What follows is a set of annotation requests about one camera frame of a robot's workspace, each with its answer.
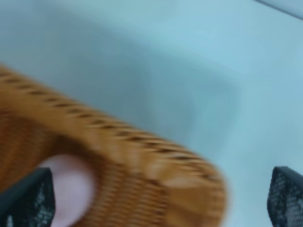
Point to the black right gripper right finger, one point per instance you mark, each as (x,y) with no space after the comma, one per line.
(285,198)

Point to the orange woven rectangular basket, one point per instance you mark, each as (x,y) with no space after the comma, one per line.
(142,180)

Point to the pink peach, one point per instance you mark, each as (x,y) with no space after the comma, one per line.
(74,188)

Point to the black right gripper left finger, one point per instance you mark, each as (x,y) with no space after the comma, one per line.
(30,202)

